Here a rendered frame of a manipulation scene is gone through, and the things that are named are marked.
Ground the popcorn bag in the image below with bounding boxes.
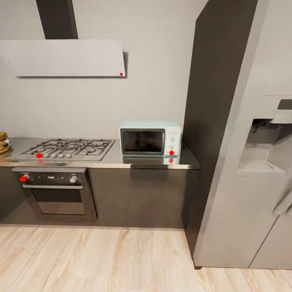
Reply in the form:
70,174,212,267
0,132,12,153

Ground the microwave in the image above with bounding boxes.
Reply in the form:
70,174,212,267
119,120,181,156

